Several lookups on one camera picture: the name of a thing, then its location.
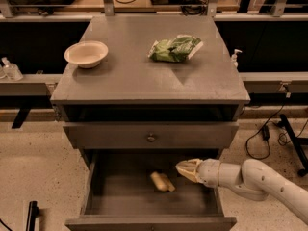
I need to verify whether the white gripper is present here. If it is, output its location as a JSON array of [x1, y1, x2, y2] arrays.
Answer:
[[176, 159, 221, 188]]

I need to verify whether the green and yellow sponge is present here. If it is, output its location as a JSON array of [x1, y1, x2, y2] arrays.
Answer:
[[150, 171, 175, 192]]

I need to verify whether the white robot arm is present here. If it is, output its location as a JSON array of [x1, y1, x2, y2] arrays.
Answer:
[[175, 159, 308, 224]]

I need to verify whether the grey closed top drawer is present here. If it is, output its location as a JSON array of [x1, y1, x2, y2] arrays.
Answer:
[[64, 122, 239, 149]]

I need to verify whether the round metal drawer knob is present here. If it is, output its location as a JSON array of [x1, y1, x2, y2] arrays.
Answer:
[[147, 134, 156, 142]]

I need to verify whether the grey wooden drawer cabinet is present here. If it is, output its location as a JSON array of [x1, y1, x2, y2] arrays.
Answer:
[[49, 13, 251, 231]]

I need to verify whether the grey open middle drawer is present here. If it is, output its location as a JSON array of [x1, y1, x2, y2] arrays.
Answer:
[[65, 149, 236, 231]]

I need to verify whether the black stand leg right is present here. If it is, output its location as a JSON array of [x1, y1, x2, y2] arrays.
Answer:
[[280, 114, 308, 177]]

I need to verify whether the white pump bottle right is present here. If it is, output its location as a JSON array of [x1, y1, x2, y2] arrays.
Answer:
[[231, 49, 243, 68]]

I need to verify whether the green chip bag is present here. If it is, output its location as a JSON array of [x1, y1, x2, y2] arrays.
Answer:
[[147, 35, 203, 63]]

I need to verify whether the black object bottom left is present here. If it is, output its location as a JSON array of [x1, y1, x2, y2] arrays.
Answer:
[[25, 201, 39, 231]]

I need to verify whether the clear sanitizer bottle left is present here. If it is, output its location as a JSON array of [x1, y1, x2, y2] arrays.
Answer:
[[2, 57, 23, 81]]

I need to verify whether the black power cable floor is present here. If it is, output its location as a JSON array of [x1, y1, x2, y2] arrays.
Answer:
[[244, 93, 290, 161]]

